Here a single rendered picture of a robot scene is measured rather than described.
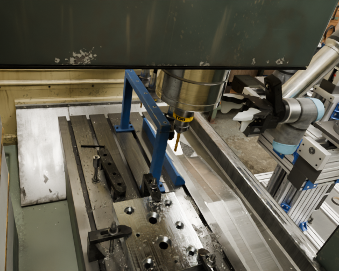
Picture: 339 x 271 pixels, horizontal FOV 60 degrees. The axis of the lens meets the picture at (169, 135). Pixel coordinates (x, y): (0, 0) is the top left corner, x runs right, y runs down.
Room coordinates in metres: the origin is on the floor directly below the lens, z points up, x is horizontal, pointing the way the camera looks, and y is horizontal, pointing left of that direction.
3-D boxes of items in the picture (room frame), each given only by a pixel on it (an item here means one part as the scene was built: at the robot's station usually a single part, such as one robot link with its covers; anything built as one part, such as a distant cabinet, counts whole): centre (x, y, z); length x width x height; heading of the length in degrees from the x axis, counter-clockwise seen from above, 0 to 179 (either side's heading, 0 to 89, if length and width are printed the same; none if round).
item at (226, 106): (0.75, -0.14, 1.40); 0.09 x 0.03 x 0.06; 94
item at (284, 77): (1.64, -0.57, 1.21); 0.15 x 0.15 x 0.10
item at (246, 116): (0.67, -0.18, 1.40); 0.09 x 0.03 x 0.06; 143
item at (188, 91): (0.63, -0.02, 1.52); 0.16 x 0.16 x 0.12
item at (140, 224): (0.60, -0.03, 0.97); 0.29 x 0.23 x 0.05; 29
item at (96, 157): (0.85, 0.26, 0.96); 0.03 x 0.03 x 0.13
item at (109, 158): (0.87, 0.20, 0.93); 0.26 x 0.05 x 0.06; 34
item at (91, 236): (0.55, 0.11, 0.97); 0.13 x 0.03 x 0.15; 119
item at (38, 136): (1.20, 0.29, 0.75); 0.89 x 0.70 x 0.26; 119
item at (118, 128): (1.25, 0.24, 1.05); 0.10 x 0.05 x 0.30; 119
